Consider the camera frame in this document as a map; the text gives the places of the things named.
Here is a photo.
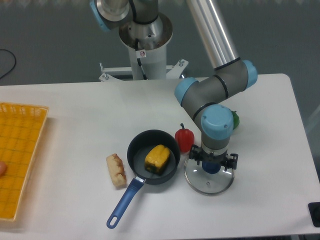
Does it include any toy bread slice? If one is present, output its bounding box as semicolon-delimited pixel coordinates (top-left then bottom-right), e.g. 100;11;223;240
106;153;127;188

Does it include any black cable on floor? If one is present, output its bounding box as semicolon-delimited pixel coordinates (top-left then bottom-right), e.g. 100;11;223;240
0;48;17;80

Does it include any green bell pepper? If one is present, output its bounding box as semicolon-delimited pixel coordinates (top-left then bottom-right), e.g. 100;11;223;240
231;110;240;130

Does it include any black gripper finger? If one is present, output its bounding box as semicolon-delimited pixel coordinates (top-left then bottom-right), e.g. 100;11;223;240
221;153;238;172
188;145;203;165

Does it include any yellow woven basket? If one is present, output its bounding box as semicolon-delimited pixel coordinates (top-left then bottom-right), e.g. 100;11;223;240
0;102;49;222

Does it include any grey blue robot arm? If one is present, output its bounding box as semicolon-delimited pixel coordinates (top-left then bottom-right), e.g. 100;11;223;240
90;0;258;173

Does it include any glass pot lid blue knob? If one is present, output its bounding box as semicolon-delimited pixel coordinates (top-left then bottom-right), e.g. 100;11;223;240
183;149;236;197

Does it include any yellow bell pepper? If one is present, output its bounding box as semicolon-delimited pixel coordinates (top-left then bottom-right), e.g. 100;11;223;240
144;144;171;175

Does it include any dark pot with blue handle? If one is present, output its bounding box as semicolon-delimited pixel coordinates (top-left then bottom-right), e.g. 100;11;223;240
106;129;181;229

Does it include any red bell pepper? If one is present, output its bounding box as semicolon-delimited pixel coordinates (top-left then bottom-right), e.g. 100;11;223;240
174;123;195;153

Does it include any black device at table edge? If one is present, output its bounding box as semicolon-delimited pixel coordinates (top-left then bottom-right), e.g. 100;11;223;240
308;201;320;228

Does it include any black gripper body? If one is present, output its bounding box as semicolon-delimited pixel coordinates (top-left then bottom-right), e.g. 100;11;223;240
200;150;227;165

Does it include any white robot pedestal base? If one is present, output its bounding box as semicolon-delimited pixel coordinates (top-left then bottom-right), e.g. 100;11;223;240
99;13;189;82

